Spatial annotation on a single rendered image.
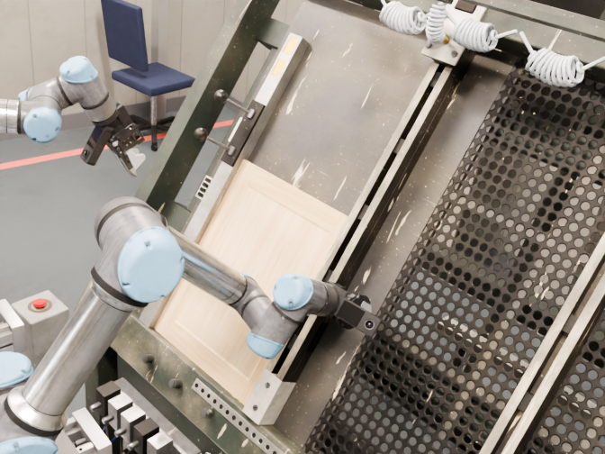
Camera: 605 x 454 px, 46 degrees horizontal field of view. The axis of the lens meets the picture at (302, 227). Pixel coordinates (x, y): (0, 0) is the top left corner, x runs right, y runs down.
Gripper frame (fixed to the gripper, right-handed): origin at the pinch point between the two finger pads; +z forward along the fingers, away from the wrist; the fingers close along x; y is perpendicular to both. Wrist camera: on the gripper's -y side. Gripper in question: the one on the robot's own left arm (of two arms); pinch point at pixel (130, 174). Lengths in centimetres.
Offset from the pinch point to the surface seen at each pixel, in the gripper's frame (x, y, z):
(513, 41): -64, 79, -14
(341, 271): -57, 21, 19
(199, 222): -6.5, 8.3, 23.3
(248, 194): -14.6, 22.9, 19.0
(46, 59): 327, 51, 120
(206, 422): -46, -26, 45
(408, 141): -54, 52, 1
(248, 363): -44, -8, 39
